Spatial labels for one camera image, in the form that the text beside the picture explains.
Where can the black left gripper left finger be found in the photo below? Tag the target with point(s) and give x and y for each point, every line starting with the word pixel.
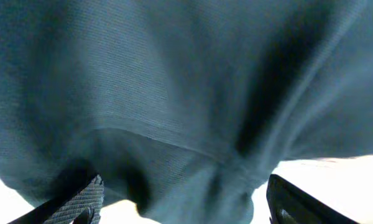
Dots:
pixel 81 206

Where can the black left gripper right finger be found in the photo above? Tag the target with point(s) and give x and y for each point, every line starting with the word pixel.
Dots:
pixel 289 204

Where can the black polo shirt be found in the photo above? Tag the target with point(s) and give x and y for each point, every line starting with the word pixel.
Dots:
pixel 183 107

